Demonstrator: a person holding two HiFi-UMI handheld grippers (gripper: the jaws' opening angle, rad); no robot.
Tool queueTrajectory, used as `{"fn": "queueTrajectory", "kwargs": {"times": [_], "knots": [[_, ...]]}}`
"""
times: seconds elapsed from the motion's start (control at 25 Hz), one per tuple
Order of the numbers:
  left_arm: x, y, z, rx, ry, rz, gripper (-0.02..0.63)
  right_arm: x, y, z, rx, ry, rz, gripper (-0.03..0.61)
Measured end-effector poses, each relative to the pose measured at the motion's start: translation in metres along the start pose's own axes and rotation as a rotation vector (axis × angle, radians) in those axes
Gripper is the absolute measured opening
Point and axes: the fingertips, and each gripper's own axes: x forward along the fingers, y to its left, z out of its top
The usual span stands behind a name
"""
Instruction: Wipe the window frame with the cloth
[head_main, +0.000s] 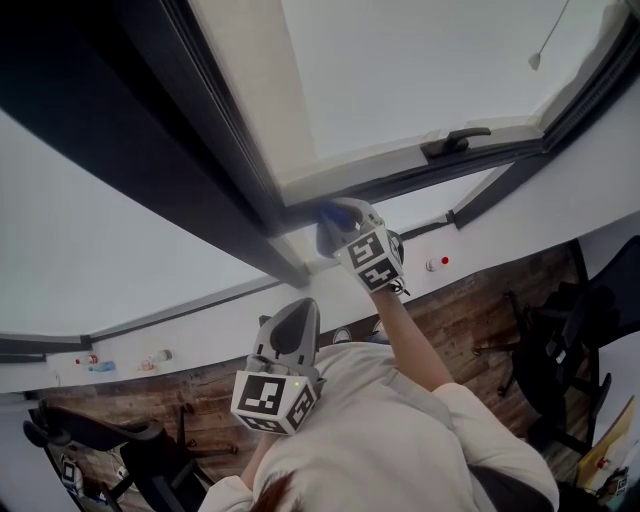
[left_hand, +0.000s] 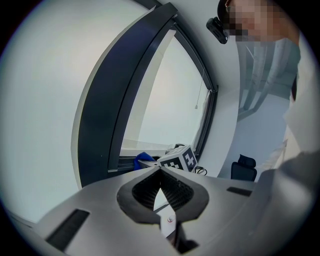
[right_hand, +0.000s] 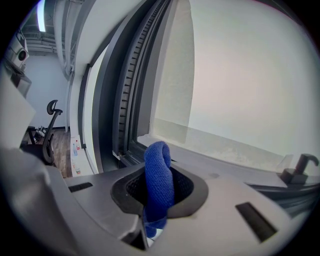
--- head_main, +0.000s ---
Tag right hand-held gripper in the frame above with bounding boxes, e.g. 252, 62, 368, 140
319, 198, 405, 294

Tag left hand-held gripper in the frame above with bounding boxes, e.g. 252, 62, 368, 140
229, 298, 327, 436

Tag blue cleaning cloth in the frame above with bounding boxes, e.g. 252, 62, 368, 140
313, 198, 360, 257

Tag person's right forearm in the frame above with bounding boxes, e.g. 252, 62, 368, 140
372, 287, 456, 394

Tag person's left forearm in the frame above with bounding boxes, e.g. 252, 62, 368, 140
239, 434, 281, 489

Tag person's white sweatshirt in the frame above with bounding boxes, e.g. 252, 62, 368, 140
197, 342, 561, 512

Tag black office chair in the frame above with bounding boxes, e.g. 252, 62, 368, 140
472, 237, 640, 456
22, 399, 239, 512

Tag white patterned device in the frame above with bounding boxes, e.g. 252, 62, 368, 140
59, 453, 85, 499

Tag yellow cardboard box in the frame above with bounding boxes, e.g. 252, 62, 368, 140
577, 394, 637, 494

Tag black window handle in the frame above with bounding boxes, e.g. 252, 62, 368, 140
420, 127, 492, 160

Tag grey shoulder strap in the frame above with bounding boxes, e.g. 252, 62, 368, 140
389, 372, 454, 431

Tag blind pull cord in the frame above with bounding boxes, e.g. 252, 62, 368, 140
528, 0, 574, 71

